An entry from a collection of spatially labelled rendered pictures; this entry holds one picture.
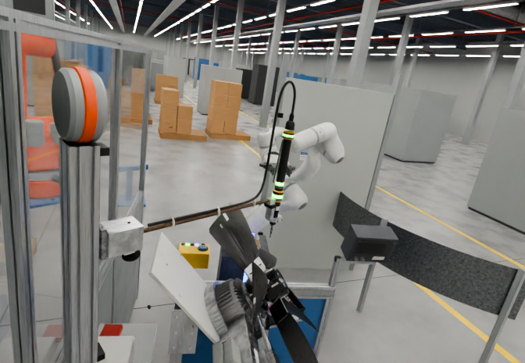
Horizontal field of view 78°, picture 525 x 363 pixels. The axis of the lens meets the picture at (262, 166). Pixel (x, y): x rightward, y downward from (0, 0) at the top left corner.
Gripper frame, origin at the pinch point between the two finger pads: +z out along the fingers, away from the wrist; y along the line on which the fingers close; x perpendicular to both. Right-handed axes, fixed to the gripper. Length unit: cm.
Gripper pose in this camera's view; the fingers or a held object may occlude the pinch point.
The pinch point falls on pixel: (280, 171)
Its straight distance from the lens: 126.9
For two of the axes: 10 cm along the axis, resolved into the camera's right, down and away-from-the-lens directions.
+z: 1.7, 3.1, -9.4
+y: -9.7, -1.0, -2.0
